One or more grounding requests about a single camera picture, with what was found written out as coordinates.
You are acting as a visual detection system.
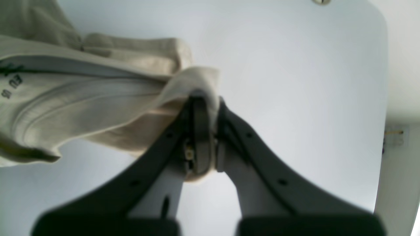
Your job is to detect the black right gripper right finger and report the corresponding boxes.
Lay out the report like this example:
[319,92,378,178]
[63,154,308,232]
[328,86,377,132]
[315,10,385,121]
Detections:
[217,100,386,236]

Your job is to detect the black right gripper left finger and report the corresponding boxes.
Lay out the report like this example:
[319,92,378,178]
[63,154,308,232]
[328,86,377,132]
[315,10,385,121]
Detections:
[31,91,212,236]

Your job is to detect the beige T-shirt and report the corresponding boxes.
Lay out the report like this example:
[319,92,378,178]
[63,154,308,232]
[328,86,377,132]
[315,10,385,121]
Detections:
[0,0,220,167]

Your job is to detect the right table grommet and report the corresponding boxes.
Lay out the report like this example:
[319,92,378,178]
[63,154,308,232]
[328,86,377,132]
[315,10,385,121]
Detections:
[312,0,331,6]

